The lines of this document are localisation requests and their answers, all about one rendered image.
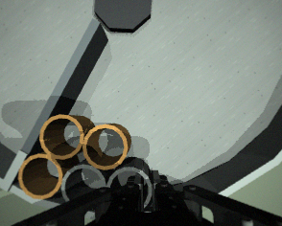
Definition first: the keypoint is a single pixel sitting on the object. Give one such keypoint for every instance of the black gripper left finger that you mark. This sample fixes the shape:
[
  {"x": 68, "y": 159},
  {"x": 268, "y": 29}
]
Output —
[{"x": 111, "y": 209}]

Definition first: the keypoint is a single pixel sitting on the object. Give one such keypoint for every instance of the grey round turntable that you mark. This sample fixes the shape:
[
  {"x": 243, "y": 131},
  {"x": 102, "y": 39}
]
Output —
[{"x": 197, "y": 83}]

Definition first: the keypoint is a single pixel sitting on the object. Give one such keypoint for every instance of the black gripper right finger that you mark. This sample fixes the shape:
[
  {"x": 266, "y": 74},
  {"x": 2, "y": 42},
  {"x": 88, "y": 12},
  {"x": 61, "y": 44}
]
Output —
[{"x": 184, "y": 208}]

